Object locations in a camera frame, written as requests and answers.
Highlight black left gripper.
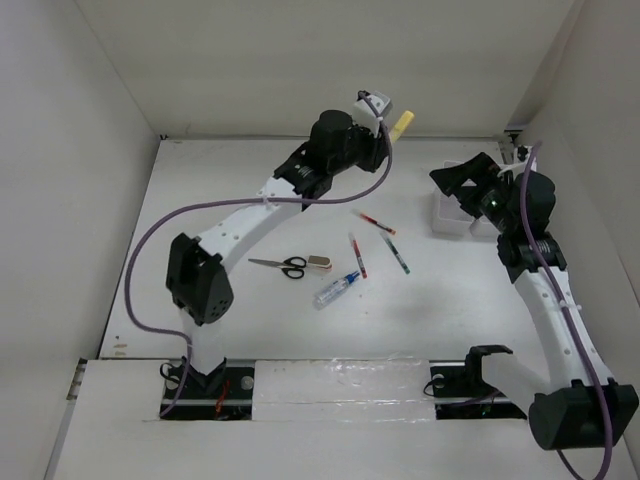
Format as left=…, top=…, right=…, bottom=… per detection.
left=328, top=117, right=390, bottom=176

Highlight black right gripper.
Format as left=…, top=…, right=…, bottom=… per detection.
left=429, top=152, right=517, bottom=234

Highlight yellow highlighter pen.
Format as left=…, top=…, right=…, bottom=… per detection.
left=389, top=110, right=415, bottom=143

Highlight red gel pen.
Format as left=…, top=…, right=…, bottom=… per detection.
left=348, top=233, right=368, bottom=279
left=355, top=211, right=396, bottom=235

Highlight green gel pen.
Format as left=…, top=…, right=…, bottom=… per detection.
left=380, top=232, right=410, bottom=275

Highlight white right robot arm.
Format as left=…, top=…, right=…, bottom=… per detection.
left=430, top=153, right=639, bottom=450

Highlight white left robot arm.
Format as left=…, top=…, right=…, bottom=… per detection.
left=166, top=99, right=390, bottom=397

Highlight white divided organizer left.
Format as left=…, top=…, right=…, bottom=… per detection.
left=431, top=187, right=474, bottom=236

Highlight beige eraser block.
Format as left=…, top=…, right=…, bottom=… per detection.
left=306, top=255, right=333, bottom=272

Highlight clear glue bottle blue cap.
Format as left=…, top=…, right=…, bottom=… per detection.
left=313, top=271, right=361, bottom=310

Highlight black handled scissors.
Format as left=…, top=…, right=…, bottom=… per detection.
left=249, top=256, right=307, bottom=280

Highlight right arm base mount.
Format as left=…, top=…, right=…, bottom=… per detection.
left=423, top=345, right=527, bottom=420

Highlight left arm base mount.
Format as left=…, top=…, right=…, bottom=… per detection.
left=159, top=357, right=256, bottom=421

